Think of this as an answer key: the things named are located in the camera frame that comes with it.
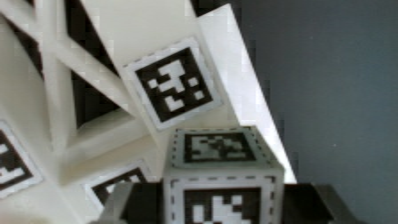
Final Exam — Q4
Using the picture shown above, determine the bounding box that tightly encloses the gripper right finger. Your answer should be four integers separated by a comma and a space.
283, 183, 363, 224

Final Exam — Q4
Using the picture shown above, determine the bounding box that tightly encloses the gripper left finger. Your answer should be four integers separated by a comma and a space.
89, 182, 164, 224

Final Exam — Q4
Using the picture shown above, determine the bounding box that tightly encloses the white chair leg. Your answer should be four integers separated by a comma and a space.
162, 126, 285, 224

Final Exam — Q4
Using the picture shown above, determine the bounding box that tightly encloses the white chair back part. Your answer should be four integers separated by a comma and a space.
0, 0, 294, 224

